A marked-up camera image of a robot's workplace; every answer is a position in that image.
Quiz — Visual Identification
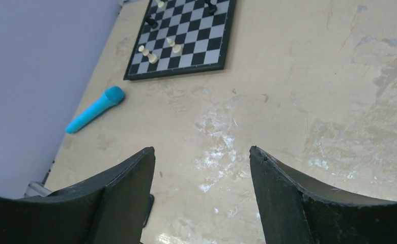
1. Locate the black chess piece left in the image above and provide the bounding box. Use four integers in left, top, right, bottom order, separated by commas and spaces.
145, 15, 158, 28

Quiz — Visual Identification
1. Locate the white chess piece front right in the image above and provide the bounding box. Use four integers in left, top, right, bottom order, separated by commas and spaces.
166, 38, 182, 54

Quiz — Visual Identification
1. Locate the white chess piece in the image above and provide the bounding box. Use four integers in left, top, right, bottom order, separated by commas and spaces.
138, 45, 159, 64
166, 38, 182, 54
155, 0, 165, 8

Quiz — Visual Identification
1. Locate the black white chessboard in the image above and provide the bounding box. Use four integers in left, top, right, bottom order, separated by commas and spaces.
124, 0, 237, 81

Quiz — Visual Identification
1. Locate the aluminium table frame rail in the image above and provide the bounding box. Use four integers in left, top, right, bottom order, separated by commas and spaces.
23, 160, 55, 198

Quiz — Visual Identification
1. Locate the black chess piece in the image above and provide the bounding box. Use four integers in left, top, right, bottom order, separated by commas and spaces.
204, 0, 217, 15
145, 15, 158, 28

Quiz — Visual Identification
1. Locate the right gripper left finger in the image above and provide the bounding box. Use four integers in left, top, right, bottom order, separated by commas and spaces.
0, 147, 156, 243

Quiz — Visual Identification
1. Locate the white chess piece back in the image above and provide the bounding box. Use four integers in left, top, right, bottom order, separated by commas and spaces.
155, 0, 165, 8

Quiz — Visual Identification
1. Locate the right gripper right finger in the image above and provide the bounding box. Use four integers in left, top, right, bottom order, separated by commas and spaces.
249, 146, 397, 243

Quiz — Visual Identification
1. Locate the phone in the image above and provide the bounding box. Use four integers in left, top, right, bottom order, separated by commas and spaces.
143, 194, 155, 228

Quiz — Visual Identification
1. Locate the white chess piece front left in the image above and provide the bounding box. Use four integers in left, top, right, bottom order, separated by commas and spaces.
138, 45, 159, 64

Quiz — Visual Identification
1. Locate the black chess piece right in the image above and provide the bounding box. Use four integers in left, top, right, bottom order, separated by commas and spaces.
204, 0, 217, 15

